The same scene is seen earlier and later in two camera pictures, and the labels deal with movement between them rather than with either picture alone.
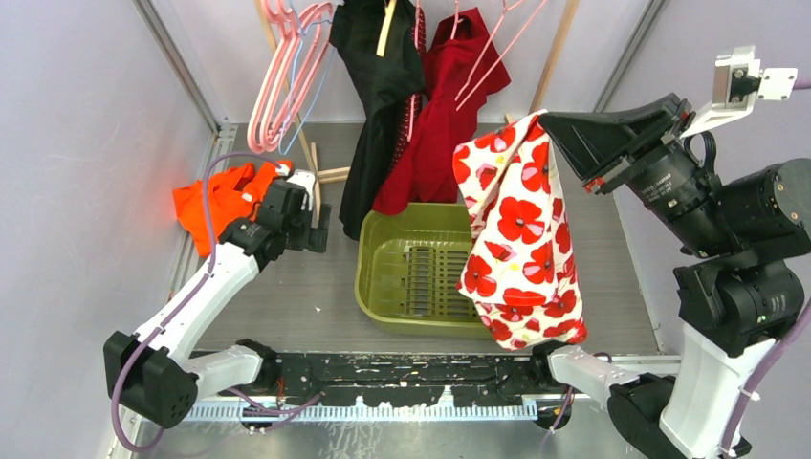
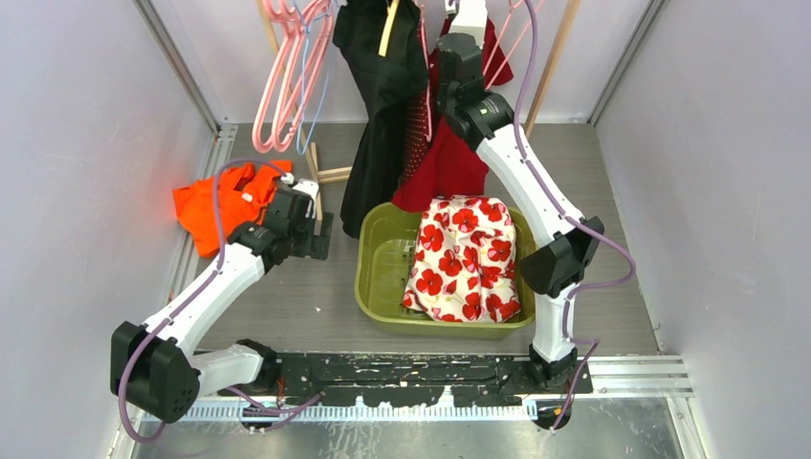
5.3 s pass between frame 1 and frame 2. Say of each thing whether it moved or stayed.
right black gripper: moved
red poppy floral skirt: moved
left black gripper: stayed
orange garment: stayed
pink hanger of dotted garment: moved
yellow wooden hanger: stayed
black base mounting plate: stayed
